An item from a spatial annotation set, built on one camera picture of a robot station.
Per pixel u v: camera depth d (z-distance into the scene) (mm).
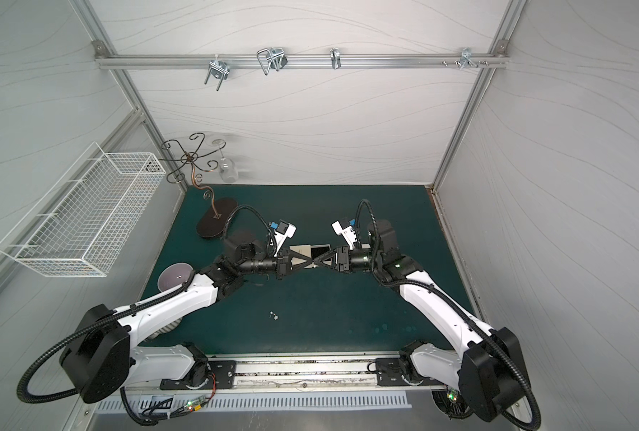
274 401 703
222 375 736
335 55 734
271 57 766
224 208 1047
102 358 404
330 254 678
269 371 752
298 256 709
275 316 840
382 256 605
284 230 674
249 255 635
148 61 776
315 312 859
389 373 742
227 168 966
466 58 764
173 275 893
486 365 396
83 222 689
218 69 784
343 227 694
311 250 956
